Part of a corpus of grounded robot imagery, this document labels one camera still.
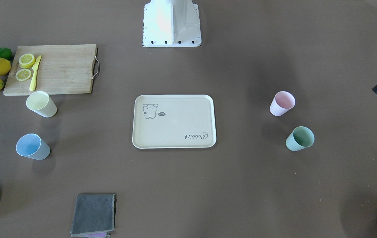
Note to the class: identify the green cup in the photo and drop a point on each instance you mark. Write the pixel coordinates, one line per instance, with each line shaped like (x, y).
(300, 138)

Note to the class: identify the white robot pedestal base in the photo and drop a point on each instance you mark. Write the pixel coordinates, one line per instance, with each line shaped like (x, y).
(171, 23)

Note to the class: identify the blue cup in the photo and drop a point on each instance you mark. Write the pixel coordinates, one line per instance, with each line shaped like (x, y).
(32, 146)

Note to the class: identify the lemon slice upper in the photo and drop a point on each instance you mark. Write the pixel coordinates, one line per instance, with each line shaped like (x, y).
(26, 61)

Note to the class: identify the grey folded cloth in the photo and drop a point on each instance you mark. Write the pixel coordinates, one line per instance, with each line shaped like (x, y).
(94, 215)

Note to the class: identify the lemon slice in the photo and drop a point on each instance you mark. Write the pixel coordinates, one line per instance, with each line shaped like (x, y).
(23, 74)
(26, 61)

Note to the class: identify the cream rabbit tray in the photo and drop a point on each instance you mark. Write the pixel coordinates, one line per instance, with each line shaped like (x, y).
(174, 121)

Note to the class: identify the bamboo cutting board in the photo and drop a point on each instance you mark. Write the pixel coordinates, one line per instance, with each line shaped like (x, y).
(63, 69)

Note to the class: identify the green lime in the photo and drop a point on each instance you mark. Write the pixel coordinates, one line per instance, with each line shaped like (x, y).
(5, 53)

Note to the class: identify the yellow plastic knife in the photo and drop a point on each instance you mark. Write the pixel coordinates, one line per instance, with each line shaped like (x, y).
(35, 68)

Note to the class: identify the pale yellow cup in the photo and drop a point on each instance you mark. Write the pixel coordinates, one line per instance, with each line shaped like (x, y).
(41, 103)

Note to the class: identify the pink cup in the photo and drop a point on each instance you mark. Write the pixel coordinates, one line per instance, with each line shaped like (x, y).
(283, 101)

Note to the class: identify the lemon slice lower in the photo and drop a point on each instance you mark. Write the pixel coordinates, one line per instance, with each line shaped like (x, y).
(23, 74)

